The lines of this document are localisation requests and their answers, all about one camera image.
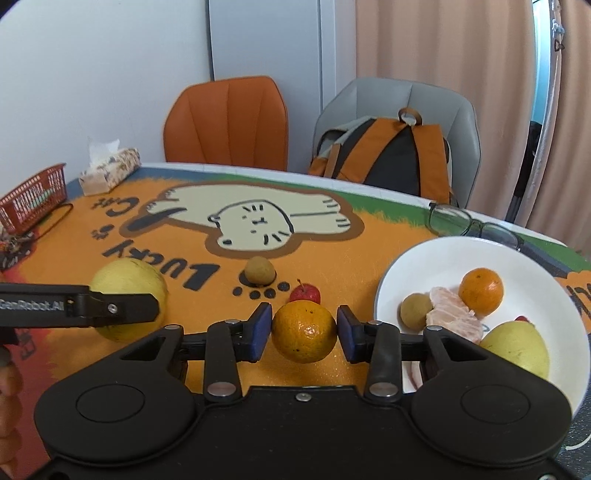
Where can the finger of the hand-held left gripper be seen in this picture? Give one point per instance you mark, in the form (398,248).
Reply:
(129,309)

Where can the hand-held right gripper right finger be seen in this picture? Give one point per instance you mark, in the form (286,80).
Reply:
(348,334)

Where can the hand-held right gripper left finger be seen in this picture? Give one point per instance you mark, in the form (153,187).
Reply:
(262,332)

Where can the yellow-green pear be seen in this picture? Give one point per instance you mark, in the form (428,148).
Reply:
(129,277)
(517,350)

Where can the orange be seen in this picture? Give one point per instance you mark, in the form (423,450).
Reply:
(481,291)
(302,332)

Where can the peeled pomelo piece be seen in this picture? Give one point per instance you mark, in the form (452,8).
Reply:
(450,311)

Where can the white round plate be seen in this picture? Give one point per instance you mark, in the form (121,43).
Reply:
(531,277)

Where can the person's left hand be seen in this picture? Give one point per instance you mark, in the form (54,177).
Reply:
(8,410)

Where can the small red apple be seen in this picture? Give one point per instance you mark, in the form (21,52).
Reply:
(305,293)
(522,319)

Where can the cat print table mat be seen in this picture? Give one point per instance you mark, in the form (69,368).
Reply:
(69,258)

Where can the red plastic basket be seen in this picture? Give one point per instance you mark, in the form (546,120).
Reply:
(27,205)

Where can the patterned tissue box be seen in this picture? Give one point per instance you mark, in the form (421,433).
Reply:
(108,173)

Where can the black-framed glasses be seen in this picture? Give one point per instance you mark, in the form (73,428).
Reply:
(480,227)

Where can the orange and black backpack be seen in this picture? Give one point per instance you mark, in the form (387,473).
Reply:
(392,157)

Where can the orange chair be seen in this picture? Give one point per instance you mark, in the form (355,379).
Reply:
(226,124)

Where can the grey chair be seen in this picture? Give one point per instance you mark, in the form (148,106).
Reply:
(443,101)

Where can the white refrigerator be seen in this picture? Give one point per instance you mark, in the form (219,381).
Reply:
(263,41)

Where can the pink curtain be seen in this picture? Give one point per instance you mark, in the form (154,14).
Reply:
(575,138)
(438,41)

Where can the sliding door frame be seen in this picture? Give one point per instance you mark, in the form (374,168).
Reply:
(545,115)

